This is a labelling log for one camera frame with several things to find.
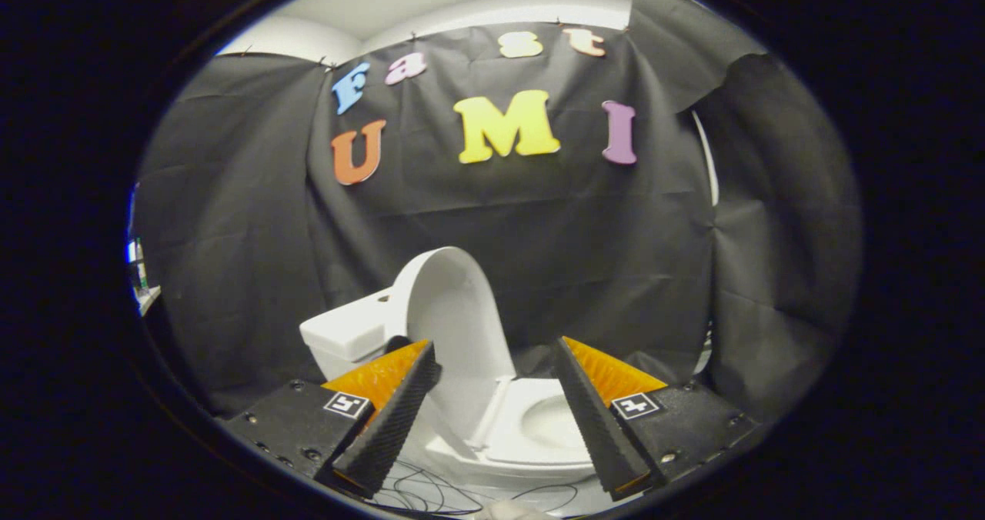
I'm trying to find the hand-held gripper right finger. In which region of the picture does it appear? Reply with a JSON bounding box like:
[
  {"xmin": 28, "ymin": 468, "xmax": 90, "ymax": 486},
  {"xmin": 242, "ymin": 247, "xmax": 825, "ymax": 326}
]
[{"xmin": 549, "ymin": 336, "xmax": 763, "ymax": 502}]

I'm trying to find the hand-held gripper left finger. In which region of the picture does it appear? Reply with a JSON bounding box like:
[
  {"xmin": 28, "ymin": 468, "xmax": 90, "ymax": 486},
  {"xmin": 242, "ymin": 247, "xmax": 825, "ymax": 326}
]
[{"xmin": 219, "ymin": 339, "xmax": 442, "ymax": 499}]

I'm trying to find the white toilet bowl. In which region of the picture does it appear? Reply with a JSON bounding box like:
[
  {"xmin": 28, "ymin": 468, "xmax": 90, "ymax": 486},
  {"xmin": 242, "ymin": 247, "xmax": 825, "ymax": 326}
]
[{"xmin": 422, "ymin": 432, "xmax": 598, "ymax": 485}]

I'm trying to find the black backdrop cloth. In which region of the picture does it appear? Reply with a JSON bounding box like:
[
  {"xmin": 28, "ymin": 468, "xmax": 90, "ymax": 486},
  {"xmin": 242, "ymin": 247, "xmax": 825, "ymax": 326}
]
[{"xmin": 131, "ymin": 0, "xmax": 863, "ymax": 421}]

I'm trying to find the thin black cable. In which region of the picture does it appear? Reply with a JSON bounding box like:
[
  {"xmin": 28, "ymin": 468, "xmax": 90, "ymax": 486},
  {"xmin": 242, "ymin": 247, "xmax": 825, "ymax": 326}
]
[{"xmin": 372, "ymin": 461, "xmax": 579, "ymax": 518}]

